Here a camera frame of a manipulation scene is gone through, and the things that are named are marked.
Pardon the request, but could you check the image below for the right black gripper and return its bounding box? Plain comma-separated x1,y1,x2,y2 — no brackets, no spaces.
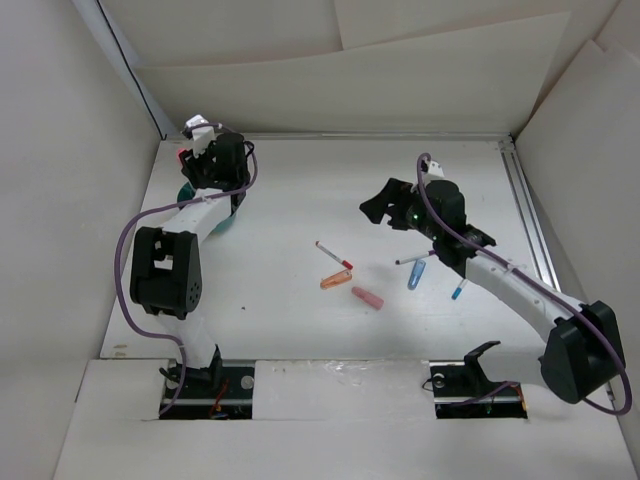
359,178,442,242

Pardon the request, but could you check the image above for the pink capped glue stick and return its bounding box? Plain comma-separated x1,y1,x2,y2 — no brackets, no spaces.
176,148,186,166

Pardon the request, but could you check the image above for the white pen red cap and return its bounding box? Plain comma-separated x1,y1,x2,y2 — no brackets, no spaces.
315,241,353,270

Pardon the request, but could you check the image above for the white pen purple cap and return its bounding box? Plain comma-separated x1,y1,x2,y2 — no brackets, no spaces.
394,250,435,265

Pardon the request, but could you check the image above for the white pen blue cap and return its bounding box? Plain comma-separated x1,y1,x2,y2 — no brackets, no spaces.
451,279,467,300

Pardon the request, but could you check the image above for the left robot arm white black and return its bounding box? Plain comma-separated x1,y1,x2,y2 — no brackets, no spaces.
129,131,253,397

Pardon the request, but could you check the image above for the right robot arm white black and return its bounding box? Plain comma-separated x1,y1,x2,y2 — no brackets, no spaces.
359,178,633,406

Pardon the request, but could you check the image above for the teal round compartment organizer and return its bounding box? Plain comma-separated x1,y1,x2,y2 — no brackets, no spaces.
177,183,235,234

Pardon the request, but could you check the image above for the blue highlighter marker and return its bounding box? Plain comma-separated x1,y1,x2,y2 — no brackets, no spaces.
407,259,426,291

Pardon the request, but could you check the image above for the orange highlighter marker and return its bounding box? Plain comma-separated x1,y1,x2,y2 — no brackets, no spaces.
320,269,352,290

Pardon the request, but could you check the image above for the pink highlighter marker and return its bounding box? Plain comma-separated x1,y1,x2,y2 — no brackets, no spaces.
351,286,384,310

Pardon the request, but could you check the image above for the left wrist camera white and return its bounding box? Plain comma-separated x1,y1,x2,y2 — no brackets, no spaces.
182,115,220,154

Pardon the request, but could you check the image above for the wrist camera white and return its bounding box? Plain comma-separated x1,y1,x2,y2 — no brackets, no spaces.
182,115,220,154
420,159,445,183

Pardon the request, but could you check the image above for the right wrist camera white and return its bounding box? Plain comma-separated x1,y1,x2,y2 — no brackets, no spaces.
420,159,445,183

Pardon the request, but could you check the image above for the aluminium rail right side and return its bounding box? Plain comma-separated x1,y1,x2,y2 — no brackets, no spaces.
498,136,560,288

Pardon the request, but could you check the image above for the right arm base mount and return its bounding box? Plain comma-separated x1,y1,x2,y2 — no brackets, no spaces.
421,340,528,420

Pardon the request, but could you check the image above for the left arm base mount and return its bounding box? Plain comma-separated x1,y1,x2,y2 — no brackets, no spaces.
159,347,256,421

